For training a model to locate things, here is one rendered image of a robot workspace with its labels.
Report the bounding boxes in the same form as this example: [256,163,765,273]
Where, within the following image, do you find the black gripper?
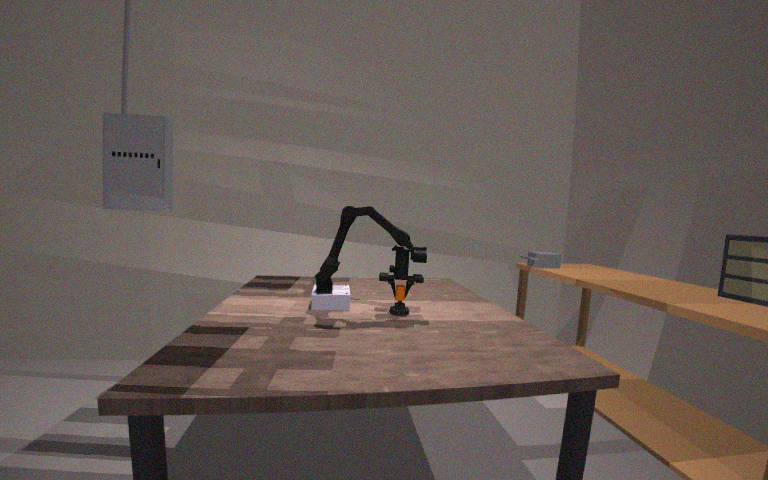
[379,261,424,298]

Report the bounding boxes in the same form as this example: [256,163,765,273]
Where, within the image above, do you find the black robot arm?
[314,206,427,295]

